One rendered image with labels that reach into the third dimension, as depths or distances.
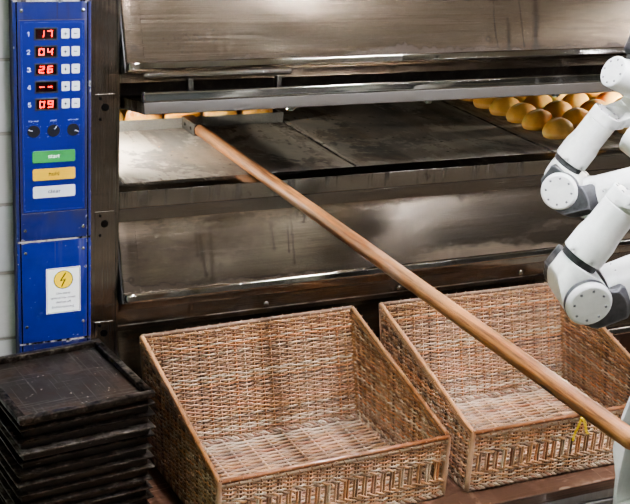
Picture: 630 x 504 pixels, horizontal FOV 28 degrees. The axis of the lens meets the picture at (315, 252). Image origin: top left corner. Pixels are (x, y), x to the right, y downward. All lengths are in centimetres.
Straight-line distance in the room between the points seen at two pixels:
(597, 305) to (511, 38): 114
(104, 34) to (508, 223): 118
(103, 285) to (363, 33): 81
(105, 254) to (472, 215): 96
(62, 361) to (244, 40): 79
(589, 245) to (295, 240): 106
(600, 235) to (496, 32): 109
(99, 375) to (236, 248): 50
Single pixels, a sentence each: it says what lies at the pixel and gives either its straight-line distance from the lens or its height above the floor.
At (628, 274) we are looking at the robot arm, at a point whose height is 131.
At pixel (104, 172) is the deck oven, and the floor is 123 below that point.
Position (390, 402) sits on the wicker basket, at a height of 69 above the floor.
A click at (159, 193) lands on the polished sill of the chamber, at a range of 279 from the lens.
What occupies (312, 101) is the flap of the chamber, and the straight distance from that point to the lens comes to 270.
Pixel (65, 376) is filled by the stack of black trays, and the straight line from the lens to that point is 261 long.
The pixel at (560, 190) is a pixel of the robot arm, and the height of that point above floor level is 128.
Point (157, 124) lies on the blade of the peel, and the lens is 327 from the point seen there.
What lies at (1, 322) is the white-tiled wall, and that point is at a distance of 280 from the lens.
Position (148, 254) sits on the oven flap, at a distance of 284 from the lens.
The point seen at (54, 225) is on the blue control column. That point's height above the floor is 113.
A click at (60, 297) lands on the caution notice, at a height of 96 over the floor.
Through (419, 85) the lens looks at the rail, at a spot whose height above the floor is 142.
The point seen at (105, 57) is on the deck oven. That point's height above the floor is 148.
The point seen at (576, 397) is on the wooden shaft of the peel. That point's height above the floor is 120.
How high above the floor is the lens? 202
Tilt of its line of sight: 20 degrees down
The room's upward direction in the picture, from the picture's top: 4 degrees clockwise
